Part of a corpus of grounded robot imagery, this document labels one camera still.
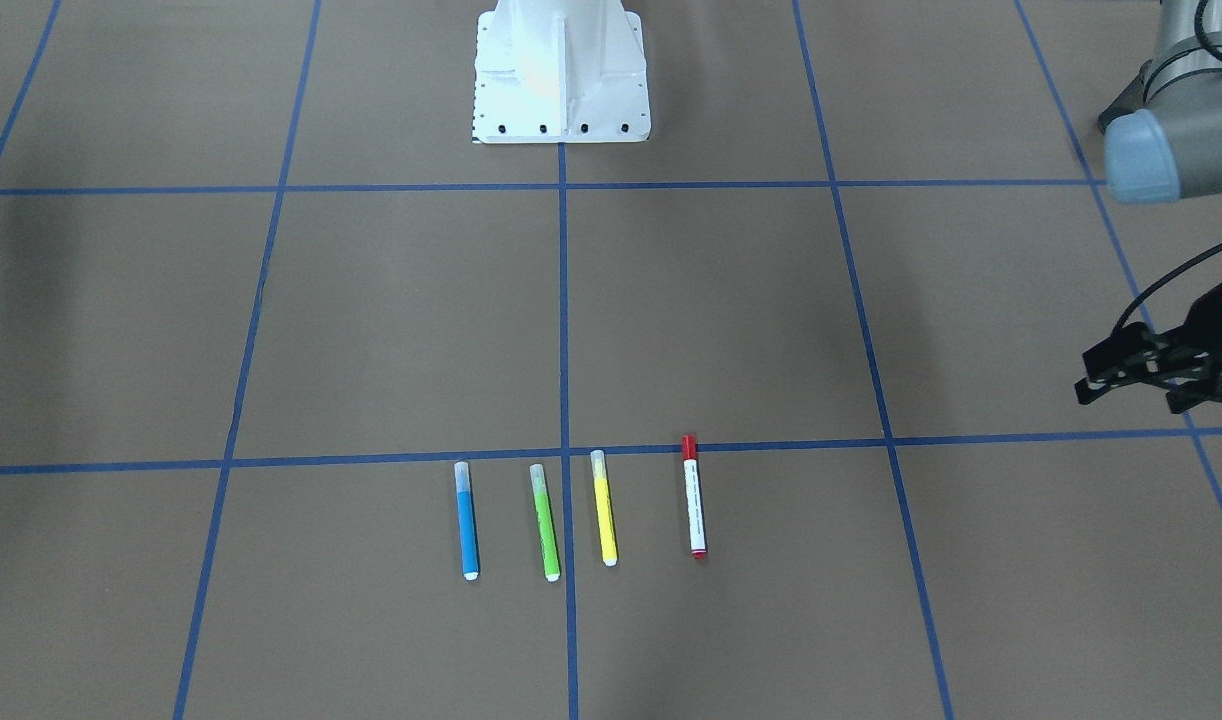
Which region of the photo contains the green highlighter pen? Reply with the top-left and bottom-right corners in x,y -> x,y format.
528,462 -> 561,583

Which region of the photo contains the black mesh pen cup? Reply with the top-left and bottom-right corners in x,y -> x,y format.
1096,73 -> 1147,134

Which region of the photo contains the red white marker pen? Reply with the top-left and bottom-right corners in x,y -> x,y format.
681,434 -> 708,560

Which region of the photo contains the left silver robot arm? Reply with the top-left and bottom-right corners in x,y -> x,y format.
1074,1 -> 1222,414

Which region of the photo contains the blue highlighter pen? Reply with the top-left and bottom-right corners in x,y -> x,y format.
455,461 -> 480,582

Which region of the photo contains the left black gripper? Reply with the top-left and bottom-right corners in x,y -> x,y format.
1074,284 -> 1222,414

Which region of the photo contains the yellow highlighter pen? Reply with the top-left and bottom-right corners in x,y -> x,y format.
591,447 -> 620,568

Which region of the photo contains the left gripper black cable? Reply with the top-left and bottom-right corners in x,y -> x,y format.
1111,230 -> 1222,346

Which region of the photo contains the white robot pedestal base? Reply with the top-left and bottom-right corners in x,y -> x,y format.
470,1 -> 653,145

